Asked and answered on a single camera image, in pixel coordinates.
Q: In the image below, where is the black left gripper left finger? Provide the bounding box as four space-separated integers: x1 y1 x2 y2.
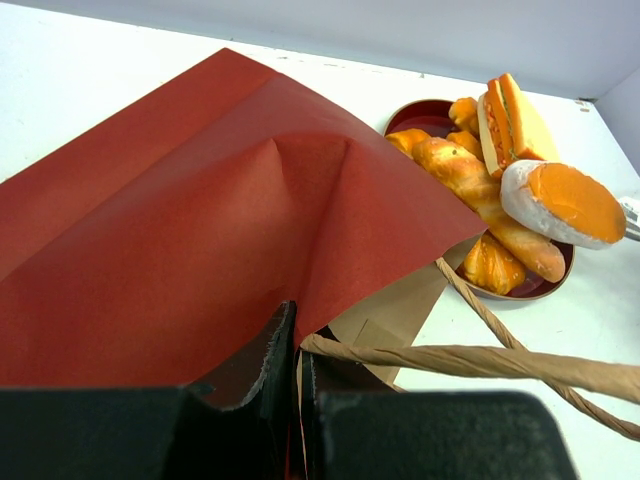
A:
1 302 296 479

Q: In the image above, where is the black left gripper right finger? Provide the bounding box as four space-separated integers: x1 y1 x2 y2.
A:
299 351 577 479

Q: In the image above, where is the red paper bag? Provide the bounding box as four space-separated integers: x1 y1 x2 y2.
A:
1 49 639 439

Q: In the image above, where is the long twisted glazed bread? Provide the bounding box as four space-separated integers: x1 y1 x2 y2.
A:
384 127 528 296

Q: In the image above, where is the orange croissant bread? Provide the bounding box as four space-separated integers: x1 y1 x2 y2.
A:
412 137 566 283

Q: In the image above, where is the orange oval bread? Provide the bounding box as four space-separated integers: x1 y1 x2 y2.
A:
500 159 626 250

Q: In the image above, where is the fake sandwich slice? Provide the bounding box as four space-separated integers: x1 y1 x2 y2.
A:
477 73 560 179

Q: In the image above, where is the long orange lumpy bread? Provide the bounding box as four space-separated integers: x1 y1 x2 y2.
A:
448 97 479 138

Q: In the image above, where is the round red tray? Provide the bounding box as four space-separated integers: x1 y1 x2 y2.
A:
383 99 575 301

